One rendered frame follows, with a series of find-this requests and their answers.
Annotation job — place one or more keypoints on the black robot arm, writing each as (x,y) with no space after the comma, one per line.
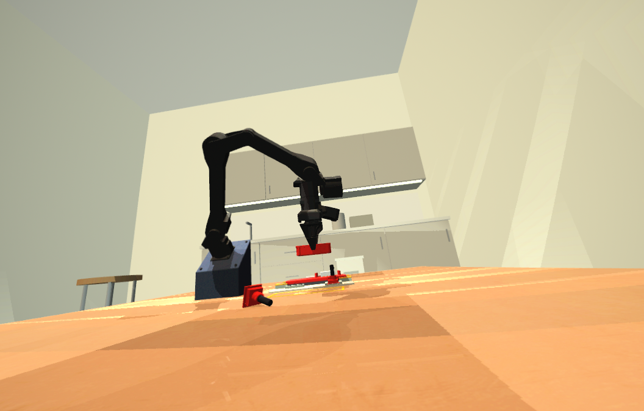
(216,149)

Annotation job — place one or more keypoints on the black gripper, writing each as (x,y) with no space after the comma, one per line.
(311,215)

